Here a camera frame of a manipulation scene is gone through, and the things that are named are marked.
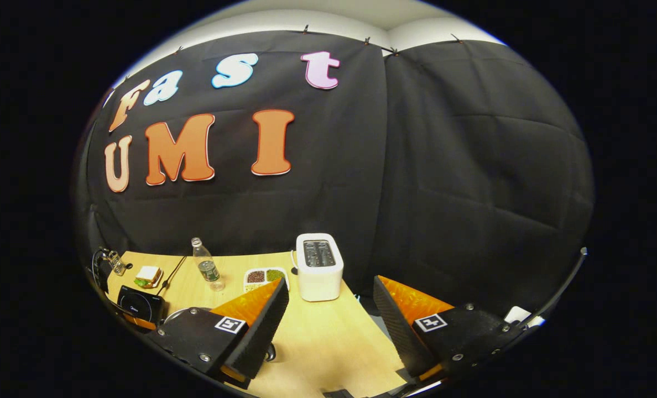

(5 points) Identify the black backdrop cloth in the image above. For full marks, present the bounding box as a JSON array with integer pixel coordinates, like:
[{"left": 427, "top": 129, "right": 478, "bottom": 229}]
[{"left": 74, "top": 25, "right": 595, "bottom": 327}]

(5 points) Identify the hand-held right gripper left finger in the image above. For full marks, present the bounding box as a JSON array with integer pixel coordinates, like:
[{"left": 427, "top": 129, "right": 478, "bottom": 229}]
[{"left": 154, "top": 277, "right": 290, "bottom": 387}]

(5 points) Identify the black induction cooktop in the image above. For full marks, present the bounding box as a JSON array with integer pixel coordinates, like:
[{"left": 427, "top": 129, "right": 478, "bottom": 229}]
[{"left": 116, "top": 285, "right": 169, "bottom": 332}]

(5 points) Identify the clear plastic bottle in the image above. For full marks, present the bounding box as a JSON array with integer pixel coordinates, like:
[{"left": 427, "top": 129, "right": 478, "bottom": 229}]
[{"left": 191, "top": 237, "right": 226, "bottom": 292}]

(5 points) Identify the white divided plate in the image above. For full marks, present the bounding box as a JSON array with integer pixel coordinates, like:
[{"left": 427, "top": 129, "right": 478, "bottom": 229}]
[{"left": 243, "top": 267, "right": 290, "bottom": 294}]

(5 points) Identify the black power cable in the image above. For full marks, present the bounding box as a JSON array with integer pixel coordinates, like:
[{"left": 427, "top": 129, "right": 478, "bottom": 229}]
[{"left": 156, "top": 255, "right": 188, "bottom": 296}]

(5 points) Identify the white toaster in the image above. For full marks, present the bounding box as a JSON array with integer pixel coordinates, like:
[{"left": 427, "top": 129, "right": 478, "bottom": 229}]
[{"left": 295, "top": 233, "right": 345, "bottom": 302}]

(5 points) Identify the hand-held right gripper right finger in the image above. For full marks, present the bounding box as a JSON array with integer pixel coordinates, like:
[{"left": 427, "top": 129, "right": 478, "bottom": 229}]
[{"left": 373, "top": 275, "right": 528, "bottom": 382}]

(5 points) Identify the small white plate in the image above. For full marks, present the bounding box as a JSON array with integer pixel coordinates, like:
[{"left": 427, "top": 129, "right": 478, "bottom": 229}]
[{"left": 134, "top": 268, "right": 165, "bottom": 290}]

